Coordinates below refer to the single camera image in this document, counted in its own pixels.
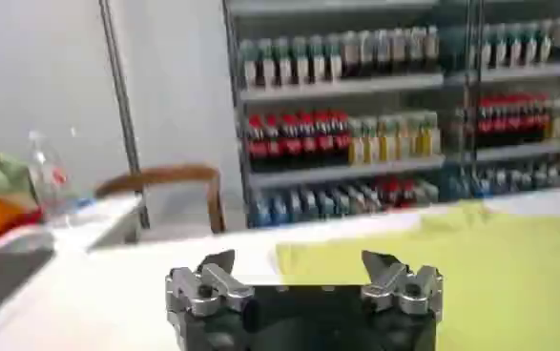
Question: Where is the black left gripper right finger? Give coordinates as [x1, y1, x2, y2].
[360, 249, 445, 317]

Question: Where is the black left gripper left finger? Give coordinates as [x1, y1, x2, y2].
[165, 248, 256, 325]

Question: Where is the yellow-green cloth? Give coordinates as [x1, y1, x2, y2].
[274, 199, 560, 351]

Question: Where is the wooden chair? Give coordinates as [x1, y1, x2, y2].
[93, 164, 227, 235]

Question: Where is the small white side table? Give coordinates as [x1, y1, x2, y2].
[0, 194, 143, 261]

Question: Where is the shelf rack with bottles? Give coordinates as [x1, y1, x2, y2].
[221, 0, 560, 230]

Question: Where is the grey metal pole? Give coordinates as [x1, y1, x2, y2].
[97, 0, 151, 230]

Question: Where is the clear plastic bottle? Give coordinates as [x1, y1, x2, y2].
[25, 129, 78, 225]

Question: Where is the pile of colourful clothes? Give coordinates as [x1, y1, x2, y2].
[0, 146, 45, 245]

